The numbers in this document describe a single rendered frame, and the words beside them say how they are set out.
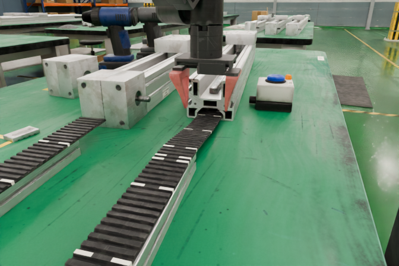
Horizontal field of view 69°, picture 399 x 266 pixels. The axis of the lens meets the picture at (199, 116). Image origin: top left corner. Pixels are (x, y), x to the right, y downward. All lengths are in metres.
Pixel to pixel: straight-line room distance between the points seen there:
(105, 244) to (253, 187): 0.20
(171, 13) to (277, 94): 0.29
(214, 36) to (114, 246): 0.35
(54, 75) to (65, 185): 0.45
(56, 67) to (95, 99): 0.26
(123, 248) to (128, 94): 0.34
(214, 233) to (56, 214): 0.18
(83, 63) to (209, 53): 0.41
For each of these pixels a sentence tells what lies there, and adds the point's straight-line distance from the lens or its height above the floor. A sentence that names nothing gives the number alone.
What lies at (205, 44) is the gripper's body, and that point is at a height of 0.94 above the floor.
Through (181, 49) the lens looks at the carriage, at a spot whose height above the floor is 0.88.
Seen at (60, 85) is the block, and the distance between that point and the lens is 0.83.
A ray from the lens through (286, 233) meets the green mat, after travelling 0.34.
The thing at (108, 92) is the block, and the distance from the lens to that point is 0.57.
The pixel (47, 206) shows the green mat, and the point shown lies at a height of 0.78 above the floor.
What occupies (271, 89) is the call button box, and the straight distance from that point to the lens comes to 0.66.
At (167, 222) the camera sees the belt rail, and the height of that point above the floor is 0.79.
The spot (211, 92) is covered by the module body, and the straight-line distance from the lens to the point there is 0.63.
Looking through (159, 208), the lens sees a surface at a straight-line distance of 0.30.
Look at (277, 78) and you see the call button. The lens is 0.67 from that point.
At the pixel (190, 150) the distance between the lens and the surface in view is 0.41.
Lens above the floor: 1.00
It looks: 21 degrees down
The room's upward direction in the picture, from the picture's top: straight up
